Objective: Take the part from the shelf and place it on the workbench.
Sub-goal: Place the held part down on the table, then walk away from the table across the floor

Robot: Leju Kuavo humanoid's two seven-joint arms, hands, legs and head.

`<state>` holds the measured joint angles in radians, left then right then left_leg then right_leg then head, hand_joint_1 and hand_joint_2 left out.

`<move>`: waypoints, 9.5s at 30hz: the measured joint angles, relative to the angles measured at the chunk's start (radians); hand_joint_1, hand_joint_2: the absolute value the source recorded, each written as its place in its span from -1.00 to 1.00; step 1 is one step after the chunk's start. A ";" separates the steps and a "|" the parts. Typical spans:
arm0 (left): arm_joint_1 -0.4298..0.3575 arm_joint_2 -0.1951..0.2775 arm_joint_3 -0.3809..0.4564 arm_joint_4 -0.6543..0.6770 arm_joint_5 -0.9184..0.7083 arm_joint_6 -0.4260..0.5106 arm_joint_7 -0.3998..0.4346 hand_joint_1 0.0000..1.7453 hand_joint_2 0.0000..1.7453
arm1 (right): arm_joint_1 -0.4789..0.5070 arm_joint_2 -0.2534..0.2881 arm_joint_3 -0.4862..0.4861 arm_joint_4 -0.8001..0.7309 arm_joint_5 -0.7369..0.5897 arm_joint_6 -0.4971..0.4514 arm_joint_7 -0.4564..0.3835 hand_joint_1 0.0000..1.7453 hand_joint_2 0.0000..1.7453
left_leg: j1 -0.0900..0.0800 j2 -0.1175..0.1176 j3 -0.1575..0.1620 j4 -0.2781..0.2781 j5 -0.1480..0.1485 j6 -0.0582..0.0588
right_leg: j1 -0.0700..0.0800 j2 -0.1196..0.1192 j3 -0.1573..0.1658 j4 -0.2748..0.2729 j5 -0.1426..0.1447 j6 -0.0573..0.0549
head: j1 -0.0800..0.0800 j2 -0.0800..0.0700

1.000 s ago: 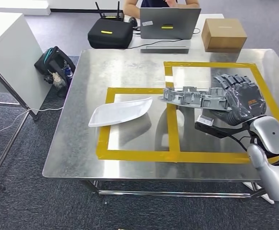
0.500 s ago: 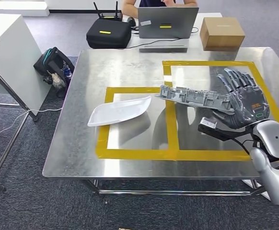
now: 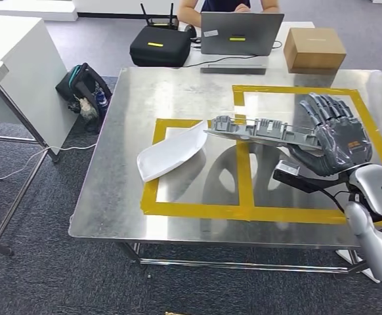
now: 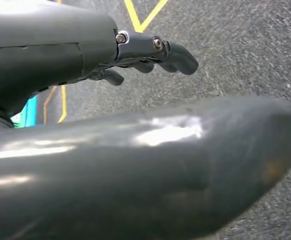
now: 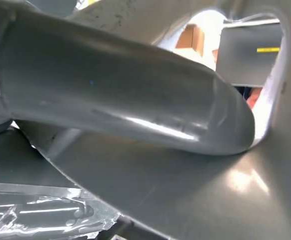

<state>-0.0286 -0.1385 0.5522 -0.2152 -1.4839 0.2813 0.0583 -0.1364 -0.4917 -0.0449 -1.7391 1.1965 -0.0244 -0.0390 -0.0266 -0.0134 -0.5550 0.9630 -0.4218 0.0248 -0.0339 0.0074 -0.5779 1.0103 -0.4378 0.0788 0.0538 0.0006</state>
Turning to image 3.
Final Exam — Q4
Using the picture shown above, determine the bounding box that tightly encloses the black laptop cable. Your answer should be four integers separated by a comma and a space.
182, 41, 283, 68

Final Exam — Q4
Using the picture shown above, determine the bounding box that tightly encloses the yellow tape marking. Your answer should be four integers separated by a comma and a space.
141, 85, 382, 224

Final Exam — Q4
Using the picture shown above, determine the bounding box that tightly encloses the black zip carrying case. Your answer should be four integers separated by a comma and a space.
129, 26, 191, 68

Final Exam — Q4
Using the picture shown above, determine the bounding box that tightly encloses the stainless steel workbench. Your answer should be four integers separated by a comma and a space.
68, 67, 382, 279

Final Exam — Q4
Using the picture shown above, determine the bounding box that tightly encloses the black and teal backpack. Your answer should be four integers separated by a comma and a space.
56, 62, 112, 133

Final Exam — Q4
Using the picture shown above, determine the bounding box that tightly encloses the grey laptop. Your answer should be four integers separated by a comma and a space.
200, 11, 285, 56

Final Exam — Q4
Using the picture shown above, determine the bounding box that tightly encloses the black router with antennas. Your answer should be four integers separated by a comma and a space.
140, 2, 179, 30

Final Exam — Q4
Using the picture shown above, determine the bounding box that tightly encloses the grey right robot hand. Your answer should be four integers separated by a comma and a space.
288, 92, 373, 178

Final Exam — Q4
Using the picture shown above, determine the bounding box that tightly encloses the white floor cable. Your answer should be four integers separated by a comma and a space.
0, 143, 96, 184

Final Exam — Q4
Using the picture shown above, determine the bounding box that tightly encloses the silver plastic wheel hubcap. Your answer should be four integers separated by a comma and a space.
205, 115, 323, 151

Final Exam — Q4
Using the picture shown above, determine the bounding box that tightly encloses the person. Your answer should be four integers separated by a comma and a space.
177, 0, 280, 28

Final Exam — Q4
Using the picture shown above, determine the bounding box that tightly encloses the white power strip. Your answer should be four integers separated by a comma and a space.
335, 249, 380, 284

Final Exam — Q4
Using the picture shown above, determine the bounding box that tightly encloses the white curved plastic part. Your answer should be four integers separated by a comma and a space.
136, 120, 209, 184

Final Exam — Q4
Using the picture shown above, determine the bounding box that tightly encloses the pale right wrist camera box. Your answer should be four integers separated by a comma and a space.
277, 159, 301, 177

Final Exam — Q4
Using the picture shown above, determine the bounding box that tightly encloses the white desk with metal legs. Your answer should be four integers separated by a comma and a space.
0, 15, 78, 257

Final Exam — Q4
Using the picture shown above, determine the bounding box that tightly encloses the brown cardboard box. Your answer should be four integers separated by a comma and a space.
283, 27, 347, 74

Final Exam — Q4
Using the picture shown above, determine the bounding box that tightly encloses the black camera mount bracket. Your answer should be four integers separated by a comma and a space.
273, 167, 353, 194

